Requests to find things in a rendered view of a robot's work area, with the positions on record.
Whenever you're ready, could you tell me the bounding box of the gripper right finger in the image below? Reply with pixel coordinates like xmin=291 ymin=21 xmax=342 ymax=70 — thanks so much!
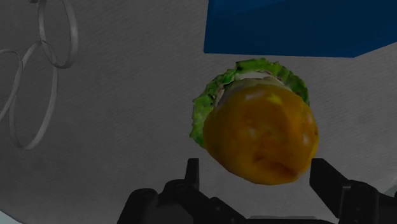
xmin=309 ymin=157 xmax=397 ymax=224

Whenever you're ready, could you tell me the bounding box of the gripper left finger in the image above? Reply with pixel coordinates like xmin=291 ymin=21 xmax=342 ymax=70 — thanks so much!
xmin=116 ymin=157 xmax=249 ymax=224

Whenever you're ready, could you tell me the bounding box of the burger with lettuce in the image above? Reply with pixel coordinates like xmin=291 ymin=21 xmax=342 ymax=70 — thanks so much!
xmin=189 ymin=57 xmax=320 ymax=186

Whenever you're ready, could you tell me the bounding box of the blue robot stand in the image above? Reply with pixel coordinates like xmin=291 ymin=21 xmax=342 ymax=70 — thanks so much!
xmin=203 ymin=0 xmax=397 ymax=59

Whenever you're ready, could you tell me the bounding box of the grey wire ring rack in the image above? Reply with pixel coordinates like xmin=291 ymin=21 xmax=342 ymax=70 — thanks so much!
xmin=0 ymin=0 xmax=80 ymax=151

